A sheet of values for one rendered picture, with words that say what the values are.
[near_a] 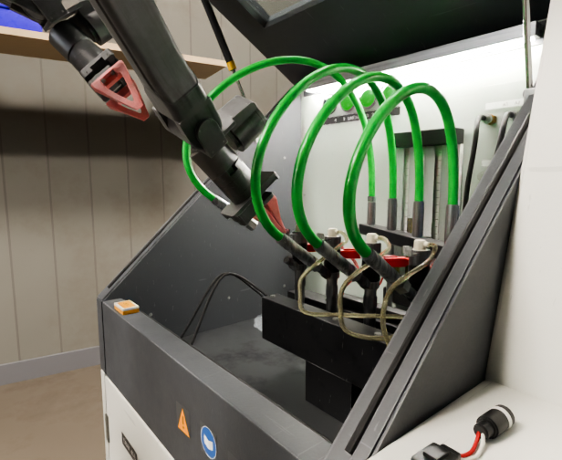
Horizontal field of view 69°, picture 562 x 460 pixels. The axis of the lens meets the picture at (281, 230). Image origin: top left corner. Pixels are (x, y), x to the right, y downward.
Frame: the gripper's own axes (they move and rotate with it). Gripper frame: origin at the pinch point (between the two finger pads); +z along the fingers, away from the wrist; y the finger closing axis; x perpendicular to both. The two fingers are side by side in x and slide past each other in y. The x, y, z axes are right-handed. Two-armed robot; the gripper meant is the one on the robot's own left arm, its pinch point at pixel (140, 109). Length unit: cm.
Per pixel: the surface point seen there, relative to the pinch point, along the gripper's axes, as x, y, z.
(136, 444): 42, 6, 41
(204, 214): 4.6, 23.6, 17.5
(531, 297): -12, -31, 57
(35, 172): 52, 169, -93
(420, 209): -20, -8, 47
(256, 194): -1.4, -17.1, 27.4
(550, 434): -1, -38, 62
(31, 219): 74, 174, -76
